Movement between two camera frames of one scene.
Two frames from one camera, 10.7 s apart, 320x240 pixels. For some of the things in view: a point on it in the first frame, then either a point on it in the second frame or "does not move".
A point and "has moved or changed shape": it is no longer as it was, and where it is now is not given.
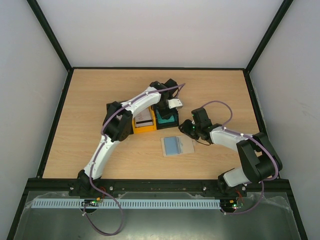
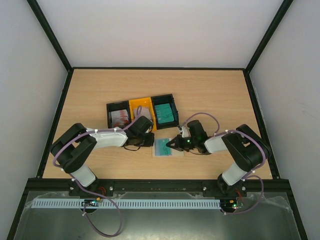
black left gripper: x=163 y=115 to x=149 y=143
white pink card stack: x=144 y=118 does not move
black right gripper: x=189 y=128 to x=180 y=142
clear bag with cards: x=177 y=145 has moved or changed shape
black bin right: x=161 y=123 does not move
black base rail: x=67 y=186 does not move
